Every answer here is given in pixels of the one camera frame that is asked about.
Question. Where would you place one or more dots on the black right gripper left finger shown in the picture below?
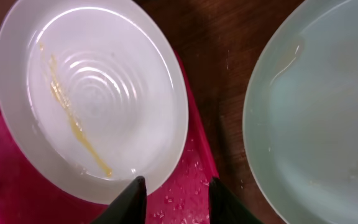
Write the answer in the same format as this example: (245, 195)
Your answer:
(129, 207)

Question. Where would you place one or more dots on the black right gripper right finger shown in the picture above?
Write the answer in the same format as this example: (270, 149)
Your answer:
(225, 207)

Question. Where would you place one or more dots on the white round plate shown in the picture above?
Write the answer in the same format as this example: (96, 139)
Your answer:
(92, 94)

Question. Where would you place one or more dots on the light green plate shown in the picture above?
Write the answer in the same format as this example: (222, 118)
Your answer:
(300, 117)

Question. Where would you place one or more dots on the red plastic tray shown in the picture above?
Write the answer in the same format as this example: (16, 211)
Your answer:
(27, 197)

